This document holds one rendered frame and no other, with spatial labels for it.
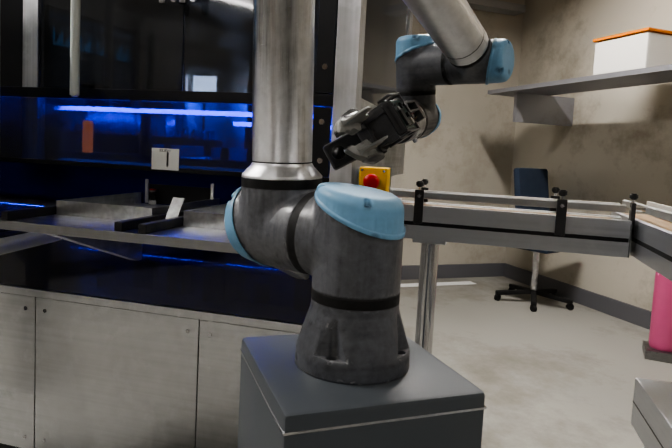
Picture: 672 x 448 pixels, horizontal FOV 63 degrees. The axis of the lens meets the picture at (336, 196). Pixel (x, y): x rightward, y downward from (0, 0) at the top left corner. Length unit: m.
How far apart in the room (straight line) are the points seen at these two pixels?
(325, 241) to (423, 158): 4.13
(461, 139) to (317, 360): 4.36
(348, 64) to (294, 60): 0.67
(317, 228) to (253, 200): 0.11
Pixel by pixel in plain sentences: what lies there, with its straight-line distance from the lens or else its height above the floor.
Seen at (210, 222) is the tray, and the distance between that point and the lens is 1.26.
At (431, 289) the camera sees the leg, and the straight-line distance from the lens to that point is 1.57.
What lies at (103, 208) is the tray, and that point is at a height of 0.90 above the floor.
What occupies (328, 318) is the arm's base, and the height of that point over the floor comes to 0.86.
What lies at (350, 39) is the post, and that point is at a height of 1.35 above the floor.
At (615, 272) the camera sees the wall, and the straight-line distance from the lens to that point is 4.45.
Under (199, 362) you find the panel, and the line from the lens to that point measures 1.66.
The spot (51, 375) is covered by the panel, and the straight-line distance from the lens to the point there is 1.97.
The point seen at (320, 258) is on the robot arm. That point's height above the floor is 0.93.
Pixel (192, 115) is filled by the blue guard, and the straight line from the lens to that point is 1.57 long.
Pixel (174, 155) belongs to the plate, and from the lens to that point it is 1.60.
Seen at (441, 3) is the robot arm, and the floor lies 1.29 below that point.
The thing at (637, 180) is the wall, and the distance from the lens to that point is 4.31.
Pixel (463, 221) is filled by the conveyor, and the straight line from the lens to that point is 1.49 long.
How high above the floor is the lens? 1.07
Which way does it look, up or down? 5 degrees down
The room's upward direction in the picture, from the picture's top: 3 degrees clockwise
